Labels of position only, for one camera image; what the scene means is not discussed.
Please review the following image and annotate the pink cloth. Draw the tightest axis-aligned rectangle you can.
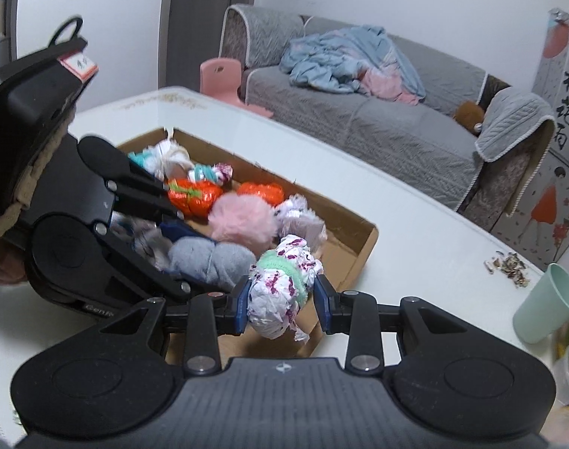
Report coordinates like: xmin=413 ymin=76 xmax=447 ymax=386
xmin=359 ymin=68 xmax=421 ymax=105

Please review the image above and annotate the white purple wrapped yarn bundle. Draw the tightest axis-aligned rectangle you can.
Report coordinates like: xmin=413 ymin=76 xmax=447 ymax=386
xmin=273 ymin=195 xmax=328 ymax=256

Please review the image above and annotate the grey white yarn bundle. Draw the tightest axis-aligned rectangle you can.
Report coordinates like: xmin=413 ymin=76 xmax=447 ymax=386
xmin=126 ymin=217 xmax=173 ymax=272

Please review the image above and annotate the orange yarn ball green band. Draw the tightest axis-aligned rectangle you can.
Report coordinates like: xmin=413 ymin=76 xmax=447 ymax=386
xmin=165 ymin=178 xmax=224 ymax=219

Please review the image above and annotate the white purple bundle green band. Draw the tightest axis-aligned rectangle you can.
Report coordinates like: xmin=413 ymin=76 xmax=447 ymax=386
xmin=247 ymin=234 xmax=325 ymax=343

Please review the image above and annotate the brown plush toy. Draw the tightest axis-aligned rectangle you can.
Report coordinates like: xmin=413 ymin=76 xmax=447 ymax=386
xmin=454 ymin=101 xmax=486 ymax=134

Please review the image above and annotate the pile of seed shells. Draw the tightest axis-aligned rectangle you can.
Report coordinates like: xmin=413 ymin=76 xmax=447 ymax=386
xmin=483 ymin=250 xmax=532 ymax=287

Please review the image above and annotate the grey quilted sofa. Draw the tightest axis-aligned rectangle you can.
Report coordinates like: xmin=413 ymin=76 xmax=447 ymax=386
xmin=219 ymin=4 xmax=554 ymax=235

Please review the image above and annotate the person's left hand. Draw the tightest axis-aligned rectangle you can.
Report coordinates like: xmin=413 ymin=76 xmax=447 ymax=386
xmin=0 ymin=236 xmax=33 ymax=287

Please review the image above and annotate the clear plastic container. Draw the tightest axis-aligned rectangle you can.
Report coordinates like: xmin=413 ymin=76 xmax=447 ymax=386
xmin=544 ymin=407 xmax=569 ymax=449

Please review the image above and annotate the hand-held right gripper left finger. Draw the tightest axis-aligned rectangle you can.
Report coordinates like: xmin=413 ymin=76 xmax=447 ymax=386
xmin=100 ymin=277 xmax=252 ymax=377

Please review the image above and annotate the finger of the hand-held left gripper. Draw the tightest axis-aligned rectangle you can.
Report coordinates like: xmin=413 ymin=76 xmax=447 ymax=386
xmin=94 ymin=224 xmax=194 ymax=306
xmin=104 ymin=164 xmax=217 ymax=246

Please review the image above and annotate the pink plastic chair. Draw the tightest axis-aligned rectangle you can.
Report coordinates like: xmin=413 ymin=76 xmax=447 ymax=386
xmin=199 ymin=57 xmax=275 ymax=119

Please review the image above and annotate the light blue blanket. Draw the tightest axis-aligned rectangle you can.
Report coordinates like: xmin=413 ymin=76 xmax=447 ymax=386
xmin=280 ymin=25 xmax=426 ymax=101

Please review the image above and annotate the plain orange yarn ball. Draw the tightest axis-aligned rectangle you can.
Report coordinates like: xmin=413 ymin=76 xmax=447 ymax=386
xmin=237 ymin=181 xmax=285 ymax=207

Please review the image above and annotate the brown cardboard box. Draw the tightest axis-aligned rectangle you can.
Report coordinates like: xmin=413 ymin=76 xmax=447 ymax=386
xmin=116 ymin=127 xmax=379 ymax=366

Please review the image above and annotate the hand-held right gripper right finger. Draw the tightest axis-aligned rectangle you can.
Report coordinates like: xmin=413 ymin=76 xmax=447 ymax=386
xmin=313 ymin=274 xmax=468 ymax=376

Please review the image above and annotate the tall printed white box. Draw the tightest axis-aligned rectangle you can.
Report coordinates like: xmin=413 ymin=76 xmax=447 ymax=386
xmin=492 ymin=7 xmax=569 ymax=272

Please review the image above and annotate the grey door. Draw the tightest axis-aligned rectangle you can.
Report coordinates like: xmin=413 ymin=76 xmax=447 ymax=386
xmin=158 ymin=0 xmax=262 ymax=89

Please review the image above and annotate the teal pink white yarn bundle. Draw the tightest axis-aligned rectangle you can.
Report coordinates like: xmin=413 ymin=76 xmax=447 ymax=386
xmin=187 ymin=163 xmax=234 ymax=188

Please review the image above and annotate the pink fluffy yarn ball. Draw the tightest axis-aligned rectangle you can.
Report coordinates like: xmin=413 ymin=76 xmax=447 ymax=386
xmin=207 ymin=194 xmax=278 ymax=246

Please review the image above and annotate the light green cup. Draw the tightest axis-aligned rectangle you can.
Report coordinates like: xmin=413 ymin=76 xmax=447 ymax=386
xmin=513 ymin=263 xmax=569 ymax=343

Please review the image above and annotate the grey yarn ball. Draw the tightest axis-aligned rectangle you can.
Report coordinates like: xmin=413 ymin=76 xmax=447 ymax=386
xmin=167 ymin=236 xmax=257 ymax=291

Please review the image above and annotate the white and teal yarn bundle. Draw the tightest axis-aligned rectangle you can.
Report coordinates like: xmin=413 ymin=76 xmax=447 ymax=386
xmin=127 ymin=150 xmax=159 ymax=176

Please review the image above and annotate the grey quilted armrest cover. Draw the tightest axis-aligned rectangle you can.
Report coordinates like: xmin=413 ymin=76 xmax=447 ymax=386
xmin=474 ymin=88 xmax=557 ymax=164

